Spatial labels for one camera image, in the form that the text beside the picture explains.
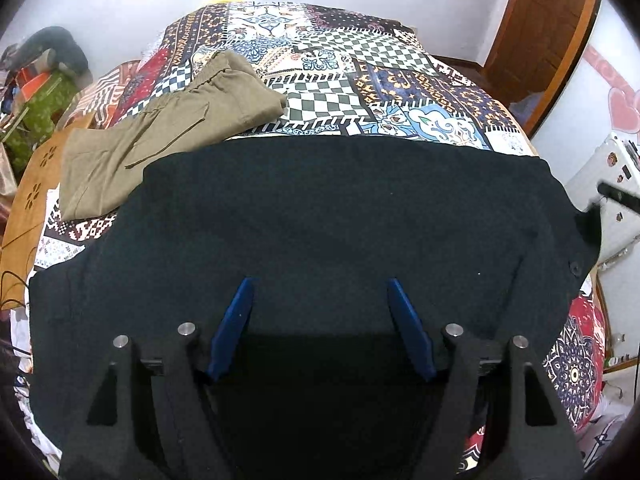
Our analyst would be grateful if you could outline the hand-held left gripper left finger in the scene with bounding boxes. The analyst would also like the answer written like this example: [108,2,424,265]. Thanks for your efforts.
[59,276,257,480]

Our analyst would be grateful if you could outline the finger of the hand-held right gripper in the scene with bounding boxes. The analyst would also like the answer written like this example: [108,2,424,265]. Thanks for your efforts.
[597,182,640,209]

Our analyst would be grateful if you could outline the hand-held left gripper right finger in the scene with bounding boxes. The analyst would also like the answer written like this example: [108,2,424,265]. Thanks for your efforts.
[386,278,586,480]

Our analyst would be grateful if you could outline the black pants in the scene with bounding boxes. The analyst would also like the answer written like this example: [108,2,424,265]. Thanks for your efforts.
[27,135,601,480]

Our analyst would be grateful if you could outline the khaki pants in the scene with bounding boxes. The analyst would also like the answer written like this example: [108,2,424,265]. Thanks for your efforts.
[59,50,288,221]

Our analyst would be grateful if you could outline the wooden door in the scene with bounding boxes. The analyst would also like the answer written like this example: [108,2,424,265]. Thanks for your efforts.
[482,0,601,136]

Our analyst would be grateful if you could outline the wooden board beside bed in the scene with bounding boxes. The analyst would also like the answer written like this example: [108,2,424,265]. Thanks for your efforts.
[0,112,96,311]

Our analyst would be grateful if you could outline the patchwork printed blanket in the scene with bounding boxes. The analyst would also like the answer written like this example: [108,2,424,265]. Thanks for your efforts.
[10,2,608,480]

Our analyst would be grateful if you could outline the green patterned bag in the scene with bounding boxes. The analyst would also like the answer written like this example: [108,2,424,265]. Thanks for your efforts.
[5,70,81,171]

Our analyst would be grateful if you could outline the pile of clothes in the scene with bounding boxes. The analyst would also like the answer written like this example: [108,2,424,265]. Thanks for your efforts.
[0,45,32,128]

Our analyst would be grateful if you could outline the grey plush toy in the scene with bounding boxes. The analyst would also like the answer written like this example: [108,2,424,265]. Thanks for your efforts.
[10,25,91,76]

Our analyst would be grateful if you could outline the pink heart wall decoration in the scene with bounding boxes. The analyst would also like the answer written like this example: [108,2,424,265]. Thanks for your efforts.
[585,45,640,136]

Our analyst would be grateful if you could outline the black cable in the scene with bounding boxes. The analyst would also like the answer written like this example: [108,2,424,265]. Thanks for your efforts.
[0,269,32,311]

